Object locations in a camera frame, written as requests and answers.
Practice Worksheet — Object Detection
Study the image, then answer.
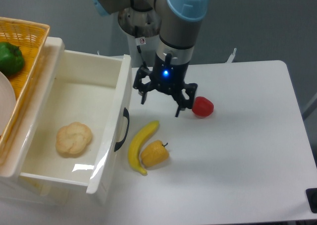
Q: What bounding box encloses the yellow bell pepper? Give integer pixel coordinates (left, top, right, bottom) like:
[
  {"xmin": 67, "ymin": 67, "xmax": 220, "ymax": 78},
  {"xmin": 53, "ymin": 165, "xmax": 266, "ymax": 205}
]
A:
[{"xmin": 140, "ymin": 140, "xmax": 169, "ymax": 168}]

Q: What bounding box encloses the open upper white drawer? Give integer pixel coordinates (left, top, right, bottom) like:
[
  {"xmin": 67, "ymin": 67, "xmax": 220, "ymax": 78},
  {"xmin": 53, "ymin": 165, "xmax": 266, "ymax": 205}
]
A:
[{"xmin": 19, "ymin": 49, "xmax": 133, "ymax": 195}]

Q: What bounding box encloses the black corner device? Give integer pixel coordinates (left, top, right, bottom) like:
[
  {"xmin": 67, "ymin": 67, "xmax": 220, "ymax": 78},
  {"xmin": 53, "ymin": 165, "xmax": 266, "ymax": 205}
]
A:
[{"xmin": 306, "ymin": 188, "xmax": 317, "ymax": 214}]

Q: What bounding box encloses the white plate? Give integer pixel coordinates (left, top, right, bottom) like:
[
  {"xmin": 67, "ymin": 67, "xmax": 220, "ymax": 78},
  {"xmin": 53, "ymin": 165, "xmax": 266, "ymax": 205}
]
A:
[{"xmin": 0, "ymin": 73, "xmax": 16, "ymax": 134}]

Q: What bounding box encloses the round golden bread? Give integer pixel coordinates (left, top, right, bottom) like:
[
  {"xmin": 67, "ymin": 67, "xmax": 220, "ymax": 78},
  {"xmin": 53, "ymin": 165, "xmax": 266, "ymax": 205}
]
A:
[{"xmin": 55, "ymin": 122, "xmax": 93, "ymax": 157}]

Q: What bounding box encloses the yellow banana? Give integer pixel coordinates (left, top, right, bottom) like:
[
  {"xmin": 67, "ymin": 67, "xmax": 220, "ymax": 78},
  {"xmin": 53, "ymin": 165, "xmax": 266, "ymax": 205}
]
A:
[{"xmin": 127, "ymin": 120, "xmax": 159, "ymax": 176}]

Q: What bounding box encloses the red bell pepper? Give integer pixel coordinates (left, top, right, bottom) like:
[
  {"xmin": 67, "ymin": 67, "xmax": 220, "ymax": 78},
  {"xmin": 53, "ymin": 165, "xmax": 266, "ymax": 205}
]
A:
[{"xmin": 192, "ymin": 96, "xmax": 214, "ymax": 118}]

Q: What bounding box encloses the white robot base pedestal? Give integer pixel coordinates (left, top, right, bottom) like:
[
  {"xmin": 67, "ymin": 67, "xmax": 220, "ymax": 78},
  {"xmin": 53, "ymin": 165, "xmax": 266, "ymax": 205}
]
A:
[{"xmin": 118, "ymin": 7, "xmax": 161, "ymax": 67}]

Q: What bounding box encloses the black cable on pedestal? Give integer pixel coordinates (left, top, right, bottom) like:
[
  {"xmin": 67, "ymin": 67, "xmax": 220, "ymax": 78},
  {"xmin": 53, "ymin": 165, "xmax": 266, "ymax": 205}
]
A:
[{"xmin": 134, "ymin": 26, "xmax": 149, "ymax": 68}]

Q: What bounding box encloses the white table mounting bracket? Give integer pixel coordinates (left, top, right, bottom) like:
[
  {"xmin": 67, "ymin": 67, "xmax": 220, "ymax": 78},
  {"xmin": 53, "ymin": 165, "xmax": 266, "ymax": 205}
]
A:
[{"xmin": 226, "ymin": 48, "xmax": 237, "ymax": 63}]

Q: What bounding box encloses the yellow woven basket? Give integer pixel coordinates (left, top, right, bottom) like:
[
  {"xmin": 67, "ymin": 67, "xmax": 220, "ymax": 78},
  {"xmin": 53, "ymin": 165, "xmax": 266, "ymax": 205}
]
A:
[{"xmin": 0, "ymin": 17, "xmax": 50, "ymax": 164}]

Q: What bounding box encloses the green bell pepper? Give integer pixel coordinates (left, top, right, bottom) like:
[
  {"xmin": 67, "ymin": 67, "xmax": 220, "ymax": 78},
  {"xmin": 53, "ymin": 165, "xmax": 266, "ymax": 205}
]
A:
[{"xmin": 0, "ymin": 42, "xmax": 25, "ymax": 76}]

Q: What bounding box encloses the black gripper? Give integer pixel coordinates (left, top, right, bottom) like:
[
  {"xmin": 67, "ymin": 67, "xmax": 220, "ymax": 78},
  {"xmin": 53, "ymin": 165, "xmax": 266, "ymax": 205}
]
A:
[{"xmin": 133, "ymin": 53, "xmax": 198, "ymax": 117}]

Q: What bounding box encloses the black drawer handle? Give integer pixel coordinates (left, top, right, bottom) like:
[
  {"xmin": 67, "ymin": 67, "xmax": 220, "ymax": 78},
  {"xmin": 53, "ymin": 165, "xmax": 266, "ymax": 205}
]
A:
[{"xmin": 114, "ymin": 108, "xmax": 130, "ymax": 152}]

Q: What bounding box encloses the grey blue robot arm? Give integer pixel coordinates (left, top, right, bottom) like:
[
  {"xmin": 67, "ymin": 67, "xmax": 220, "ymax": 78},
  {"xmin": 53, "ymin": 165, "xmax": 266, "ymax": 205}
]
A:
[{"xmin": 93, "ymin": 0, "xmax": 209, "ymax": 112}]

